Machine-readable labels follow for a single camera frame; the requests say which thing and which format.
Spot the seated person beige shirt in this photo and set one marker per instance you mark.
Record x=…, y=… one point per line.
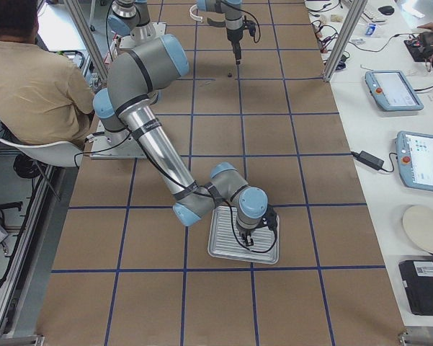
x=44, y=97

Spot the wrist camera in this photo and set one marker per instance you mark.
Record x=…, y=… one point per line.
x=251, y=27
x=269, y=219

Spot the aluminium frame post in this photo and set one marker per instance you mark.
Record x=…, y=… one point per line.
x=348, y=26

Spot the silver metal tray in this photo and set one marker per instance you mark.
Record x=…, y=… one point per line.
x=260, y=245

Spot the white curved plastic piece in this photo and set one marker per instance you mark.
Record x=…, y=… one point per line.
x=194, y=15

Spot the teach pendant far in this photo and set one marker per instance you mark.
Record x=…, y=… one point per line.
x=392, y=92

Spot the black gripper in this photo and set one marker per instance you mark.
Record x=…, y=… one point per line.
x=234, y=38
x=244, y=232

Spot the black laptop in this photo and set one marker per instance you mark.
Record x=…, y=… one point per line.
x=417, y=278

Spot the beige round plate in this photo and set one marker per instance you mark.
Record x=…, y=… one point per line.
x=418, y=225

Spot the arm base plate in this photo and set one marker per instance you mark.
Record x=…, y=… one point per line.
x=140, y=35
x=115, y=145

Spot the white chair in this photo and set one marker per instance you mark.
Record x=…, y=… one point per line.
x=58, y=154

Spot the black power adapter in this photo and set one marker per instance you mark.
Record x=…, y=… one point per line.
x=368, y=160

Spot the teach pendant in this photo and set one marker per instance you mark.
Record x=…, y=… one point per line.
x=392, y=92
x=415, y=159

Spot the teach pendant near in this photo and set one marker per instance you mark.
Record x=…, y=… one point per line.
x=415, y=159

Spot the olive brake shoe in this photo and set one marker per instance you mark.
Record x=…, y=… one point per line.
x=214, y=23

